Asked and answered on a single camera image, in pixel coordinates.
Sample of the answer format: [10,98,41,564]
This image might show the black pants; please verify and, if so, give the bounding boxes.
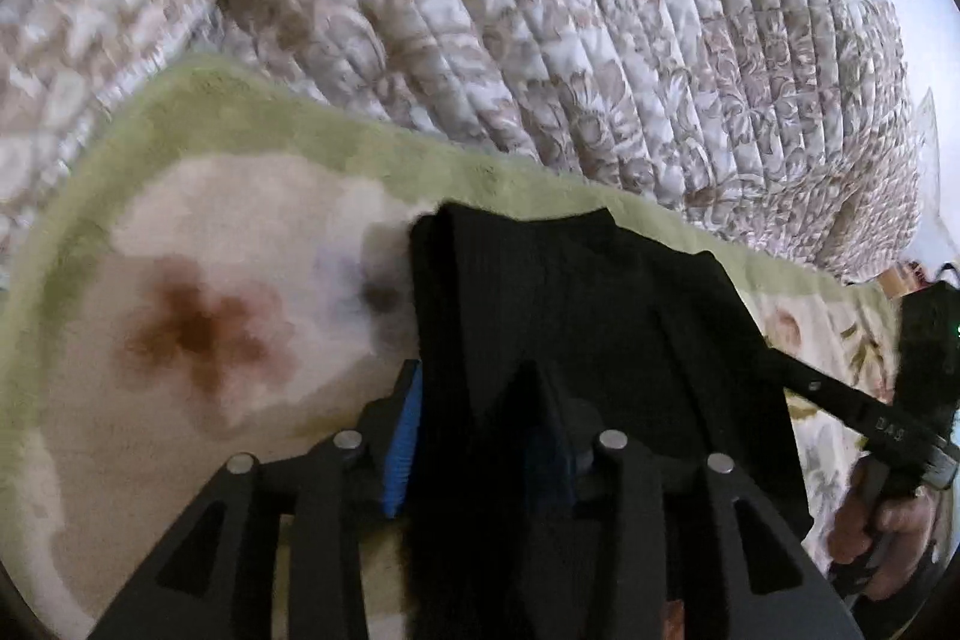
[405,203,812,638]

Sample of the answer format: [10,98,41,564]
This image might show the person's right hand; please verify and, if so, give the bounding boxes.
[827,458,939,601]

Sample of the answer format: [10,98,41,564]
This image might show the quilted floral comforter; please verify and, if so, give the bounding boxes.
[2,0,921,281]

